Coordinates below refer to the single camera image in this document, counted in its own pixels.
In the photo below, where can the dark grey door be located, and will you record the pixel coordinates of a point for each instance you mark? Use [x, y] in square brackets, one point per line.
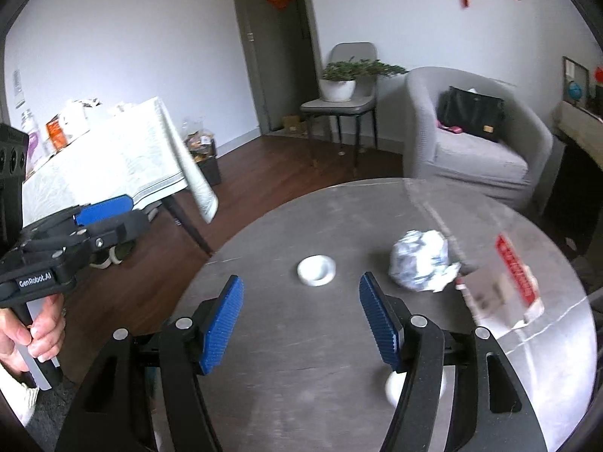
[278, 56]

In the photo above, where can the picture frame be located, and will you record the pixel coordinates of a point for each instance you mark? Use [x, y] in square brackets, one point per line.
[572, 68]

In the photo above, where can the white container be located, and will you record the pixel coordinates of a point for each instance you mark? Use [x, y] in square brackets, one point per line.
[77, 117]

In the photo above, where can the grey armchair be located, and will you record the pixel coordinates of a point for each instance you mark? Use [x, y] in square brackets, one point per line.
[476, 160]

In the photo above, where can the orange box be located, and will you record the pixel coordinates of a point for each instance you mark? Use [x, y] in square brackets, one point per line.
[57, 134]

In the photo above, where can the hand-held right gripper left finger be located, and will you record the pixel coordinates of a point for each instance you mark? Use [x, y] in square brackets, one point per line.
[221, 325]

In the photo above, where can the potted green plant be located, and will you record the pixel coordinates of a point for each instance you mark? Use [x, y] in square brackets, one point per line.
[337, 90]

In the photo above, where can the small cardboard box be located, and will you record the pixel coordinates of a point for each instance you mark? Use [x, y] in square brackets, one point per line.
[293, 125]

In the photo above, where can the small blue globe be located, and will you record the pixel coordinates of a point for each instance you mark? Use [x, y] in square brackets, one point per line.
[575, 92]

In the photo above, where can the white tape roll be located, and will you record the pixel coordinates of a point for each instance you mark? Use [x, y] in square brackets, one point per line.
[393, 386]
[305, 274]

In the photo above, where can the person's left forearm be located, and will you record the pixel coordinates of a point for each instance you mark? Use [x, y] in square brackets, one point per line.
[14, 395]

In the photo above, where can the pale patterned tablecloth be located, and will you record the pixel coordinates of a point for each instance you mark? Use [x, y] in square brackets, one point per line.
[117, 160]

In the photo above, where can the pink cloth item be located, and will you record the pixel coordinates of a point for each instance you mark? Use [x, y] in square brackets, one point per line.
[452, 128]

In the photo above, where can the black handbag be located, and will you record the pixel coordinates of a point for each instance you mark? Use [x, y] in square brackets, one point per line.
[471, 113]

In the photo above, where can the grey dining chair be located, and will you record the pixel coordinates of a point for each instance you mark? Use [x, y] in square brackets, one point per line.
[351, 54]

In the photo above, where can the crumpled printed paper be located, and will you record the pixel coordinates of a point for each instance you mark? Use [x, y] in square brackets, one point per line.
[421, 261]

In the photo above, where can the person's left hand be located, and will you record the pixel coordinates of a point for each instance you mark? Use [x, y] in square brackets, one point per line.
[44, 332]

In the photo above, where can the crumpled white tissue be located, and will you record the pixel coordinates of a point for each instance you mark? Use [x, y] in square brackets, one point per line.
[121, 108]

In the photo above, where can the white box with red label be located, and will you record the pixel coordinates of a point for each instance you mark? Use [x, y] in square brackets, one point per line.
[494, 292]

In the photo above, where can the beige lace cabinet cover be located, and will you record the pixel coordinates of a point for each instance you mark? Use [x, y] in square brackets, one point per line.
[582, 127]

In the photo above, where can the bottle with purple label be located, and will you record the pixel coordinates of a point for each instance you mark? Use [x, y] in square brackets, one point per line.
[34, 150]

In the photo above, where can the small red flag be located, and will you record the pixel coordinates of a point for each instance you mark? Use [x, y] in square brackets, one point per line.
[599, 75]

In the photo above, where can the black trash bin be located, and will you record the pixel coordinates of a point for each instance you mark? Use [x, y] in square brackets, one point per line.
[209, 172]

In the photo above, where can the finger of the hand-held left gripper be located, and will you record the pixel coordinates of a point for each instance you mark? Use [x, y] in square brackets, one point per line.
[117, 230]
[106, 209]

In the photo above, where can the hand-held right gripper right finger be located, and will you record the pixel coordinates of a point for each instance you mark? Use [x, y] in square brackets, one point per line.
[379, 320]

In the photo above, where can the wall switch panel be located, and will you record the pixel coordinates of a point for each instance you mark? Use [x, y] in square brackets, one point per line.
[18, 89]

